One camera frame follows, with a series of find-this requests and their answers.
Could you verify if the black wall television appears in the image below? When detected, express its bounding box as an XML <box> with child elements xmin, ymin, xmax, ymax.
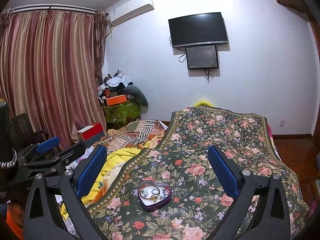
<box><xmin>168</xmin><ymin>12</ymin><xmax>229</xmax><ymax>48</ymax></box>

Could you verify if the small black wall monitor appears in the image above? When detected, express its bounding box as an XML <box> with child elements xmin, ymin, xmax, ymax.
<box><xmin>185</xmin><ymin>45</ymin><xmax>219</xmax><ymax>70</ymax></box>

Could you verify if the red box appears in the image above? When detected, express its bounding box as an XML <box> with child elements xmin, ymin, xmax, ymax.
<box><xmin>76</xmin><ymin>122</ymin><xmax>104</xmax><ymax>143</ymax></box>

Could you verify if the curtain rod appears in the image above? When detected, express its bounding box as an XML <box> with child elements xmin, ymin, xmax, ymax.
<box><xmin>2</xmin><ymin>5</ymin><xmax>107</xmax><ymax>14</ymax></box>

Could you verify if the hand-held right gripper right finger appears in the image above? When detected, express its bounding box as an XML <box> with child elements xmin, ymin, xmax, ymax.
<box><xmin>207</xmin><ymin>145</ymin><xmax>292</xmax><ymax>240</ymax></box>

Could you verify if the floral blanket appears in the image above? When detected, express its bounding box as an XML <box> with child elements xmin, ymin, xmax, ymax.
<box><xmin>86</xmin><ymin>106</ymin><xmax>310</xmax><ymax>240</ymax></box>

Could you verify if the striped pink curtain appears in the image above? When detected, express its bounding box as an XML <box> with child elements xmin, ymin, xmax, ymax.
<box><xmin>0</xmin><ymin>9</ymin><xmax>108</xmax><ymax>150</ymax></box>

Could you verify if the orange box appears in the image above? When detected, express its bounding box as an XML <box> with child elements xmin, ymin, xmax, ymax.
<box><xmin>105</xmin><ymin>95</ymin><xmax>127</xmax><ymax>106</ymax></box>

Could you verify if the person's left forearm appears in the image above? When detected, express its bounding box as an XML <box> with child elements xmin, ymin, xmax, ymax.
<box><xmin>6</xmin><ymin>205</ymin><xmax>24</xmax><ymax>239</ymax></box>

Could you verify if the yellow-green cloth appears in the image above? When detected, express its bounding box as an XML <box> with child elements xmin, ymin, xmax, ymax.
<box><xmin>195</xmin><ymin>99</ymin><xmax>215</xmax><ymax>108</ymax></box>

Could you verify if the striped quilt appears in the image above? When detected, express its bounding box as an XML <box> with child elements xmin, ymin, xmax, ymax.
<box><xmin>100</xmin><ymin>119</ymin><xmax>168</xmax><ymax>150</ymax></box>

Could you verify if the white air conditioner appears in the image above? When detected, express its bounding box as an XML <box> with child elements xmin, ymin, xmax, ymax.
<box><xmin>105</xmin><ymin>0</ymin><xmax>154</xmax><ymax>27</ymax></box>

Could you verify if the green cloth-covered cabinet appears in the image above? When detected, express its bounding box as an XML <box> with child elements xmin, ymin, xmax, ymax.
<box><xmin>103</xmin><ymin>102</ymin><xmax>141</xmax><ymax>123</ymax></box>

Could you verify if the pile of clothes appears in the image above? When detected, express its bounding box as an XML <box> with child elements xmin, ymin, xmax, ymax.
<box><xmin>98</xmin><ymin>70</ymin><xmax>133</xmax><ymax>100</ymax></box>

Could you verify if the purple heart-shaped tin box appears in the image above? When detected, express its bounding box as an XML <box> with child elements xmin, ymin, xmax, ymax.
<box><xmin>137</xmin><ymin>180</ymin><xmax>173</xmax><ymax>212</ymax></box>

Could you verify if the black white braided cord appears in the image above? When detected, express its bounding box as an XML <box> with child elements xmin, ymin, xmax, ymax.
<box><xmin>0</xmin><ymin>148</ymin><xmax>17</xmax><ymax>168</ymax></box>

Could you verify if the yellow blanket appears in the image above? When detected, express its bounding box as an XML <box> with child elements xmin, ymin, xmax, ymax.
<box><xmin>59</xmin><ymin>146</ymin><xmax>150</xmax><ymax>220</ymax></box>

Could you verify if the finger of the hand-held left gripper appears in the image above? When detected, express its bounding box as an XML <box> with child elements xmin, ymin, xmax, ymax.
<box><xmin>22</xmin><ymin>142</ymin><xmax>87</xmax><ymax>169</ymax></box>
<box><xmin>19</xmin><ymin>137</ymin><xmax>60</xmax><ymax>160</ymax></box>

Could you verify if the black chair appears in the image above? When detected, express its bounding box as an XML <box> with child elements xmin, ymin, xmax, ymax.
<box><xmin>10</xmin><ymin>112</ymin><xmax>49</xmax><ymax>153</ymax></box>

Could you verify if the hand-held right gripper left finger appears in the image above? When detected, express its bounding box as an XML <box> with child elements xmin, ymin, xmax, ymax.
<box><xmin>22</xmin><ymin>145</ymin><xmax>108</xmax><ymax>240</ymax></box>

